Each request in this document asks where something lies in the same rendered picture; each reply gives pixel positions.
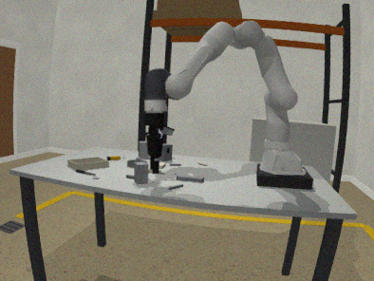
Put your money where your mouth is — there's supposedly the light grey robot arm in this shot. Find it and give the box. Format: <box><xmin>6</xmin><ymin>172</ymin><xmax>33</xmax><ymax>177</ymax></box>
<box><xmin>144</xmin><ymin>20</ymin><xmax>306</xmax><ymax>176</ymax></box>

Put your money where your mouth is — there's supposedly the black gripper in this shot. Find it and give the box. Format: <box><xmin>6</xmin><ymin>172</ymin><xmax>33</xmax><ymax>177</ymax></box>
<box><xmin>145</xmin><ymin>113</ymin><xmax>165</xmax><ymax>174</ymax></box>

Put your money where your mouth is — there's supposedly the beige rectangular tray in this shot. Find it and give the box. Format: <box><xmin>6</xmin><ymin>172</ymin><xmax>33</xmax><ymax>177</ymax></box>
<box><xmin>67</xmin><ymin>157</ymin><xmax>109</xmax><ymax>170</ymax></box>

